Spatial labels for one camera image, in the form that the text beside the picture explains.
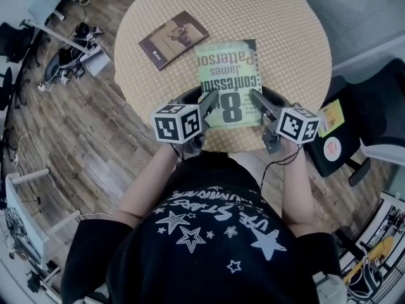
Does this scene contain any round white sticker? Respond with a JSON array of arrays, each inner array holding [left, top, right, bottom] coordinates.
[[322, 136, 343, 162]]

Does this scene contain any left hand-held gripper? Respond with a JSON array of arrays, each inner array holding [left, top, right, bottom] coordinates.
[[153, 86, 220, 156]]

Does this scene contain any white desk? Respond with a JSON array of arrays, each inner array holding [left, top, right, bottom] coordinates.
[[24, 0, 112, 77]]

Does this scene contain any yellow dotted tablecloth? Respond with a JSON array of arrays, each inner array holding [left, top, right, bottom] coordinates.
[[113, 0, 333, 155]]

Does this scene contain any grey carpet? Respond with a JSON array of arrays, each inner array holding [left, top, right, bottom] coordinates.
[[277, 0, 405, 73]]

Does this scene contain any brown book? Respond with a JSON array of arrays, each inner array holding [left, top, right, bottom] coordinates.
[[137, 9, 210, 72]]

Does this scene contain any white floor cable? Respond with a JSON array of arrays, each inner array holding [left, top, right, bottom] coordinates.
[[12, 130, 113, 219]]

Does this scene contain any black star-print t-shirt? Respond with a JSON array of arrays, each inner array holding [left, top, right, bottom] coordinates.
[[61, 150, 345, 304]]

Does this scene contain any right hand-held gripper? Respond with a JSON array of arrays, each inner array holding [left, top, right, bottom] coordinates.
[[250, 87, 321, 155]]

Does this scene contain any yellow and black bag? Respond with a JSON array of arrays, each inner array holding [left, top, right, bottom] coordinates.
[[342, 235, 396, 304]]

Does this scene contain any black swivel chair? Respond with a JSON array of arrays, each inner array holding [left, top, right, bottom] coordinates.
[[0, 22, 52, 111]]

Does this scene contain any person's right forearm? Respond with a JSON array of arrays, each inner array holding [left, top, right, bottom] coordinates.
[[279, 137, 316, 238]]

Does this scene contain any white side table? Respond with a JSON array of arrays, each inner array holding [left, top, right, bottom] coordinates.
[[4, 167, 82, 274]]

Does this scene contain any green book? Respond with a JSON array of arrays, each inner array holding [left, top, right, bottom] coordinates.
[[194, 39, 265, 130]]

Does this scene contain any black office chair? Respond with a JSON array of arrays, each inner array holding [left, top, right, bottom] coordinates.
[[304, 58, 405, 188]]

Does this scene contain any black equipment on floor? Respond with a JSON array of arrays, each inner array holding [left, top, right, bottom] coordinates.
[[44, 22, 106, 86]]

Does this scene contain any yellow-green card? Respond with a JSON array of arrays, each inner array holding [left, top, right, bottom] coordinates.
[[317, 99, 346, 139]]

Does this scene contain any person's left forearm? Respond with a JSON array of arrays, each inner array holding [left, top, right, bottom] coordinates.
[[116, 141, 184, 228]]

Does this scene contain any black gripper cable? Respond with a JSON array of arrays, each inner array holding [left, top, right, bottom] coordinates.
[[260, 144, 302, 190]]

